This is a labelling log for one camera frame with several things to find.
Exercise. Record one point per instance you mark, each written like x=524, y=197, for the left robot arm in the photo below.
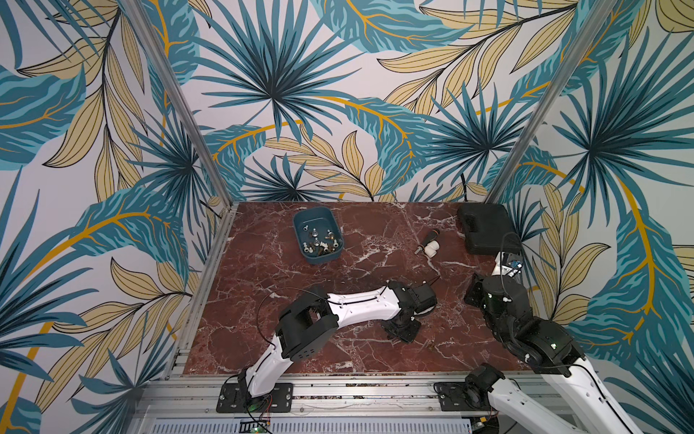
x=308, y=323

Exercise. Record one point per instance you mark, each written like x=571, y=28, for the aluminium frame rail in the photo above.
x=315, y=403

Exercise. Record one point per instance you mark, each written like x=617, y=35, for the black and white bottle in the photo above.
x=429, y=246

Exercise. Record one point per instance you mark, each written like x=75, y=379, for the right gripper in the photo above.
x=476, y=293

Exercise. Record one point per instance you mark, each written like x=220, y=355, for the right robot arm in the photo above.
x=549, y=350

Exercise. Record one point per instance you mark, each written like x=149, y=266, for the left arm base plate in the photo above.
x=271, y=397

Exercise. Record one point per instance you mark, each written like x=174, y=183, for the teal plastic storage box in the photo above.
x=318, y=235

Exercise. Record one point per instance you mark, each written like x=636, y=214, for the black plastic case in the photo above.
x=488, y=229

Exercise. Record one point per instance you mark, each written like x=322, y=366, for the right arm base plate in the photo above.
x=455, y=399

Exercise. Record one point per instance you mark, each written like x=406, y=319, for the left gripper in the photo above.
x=408, y=337

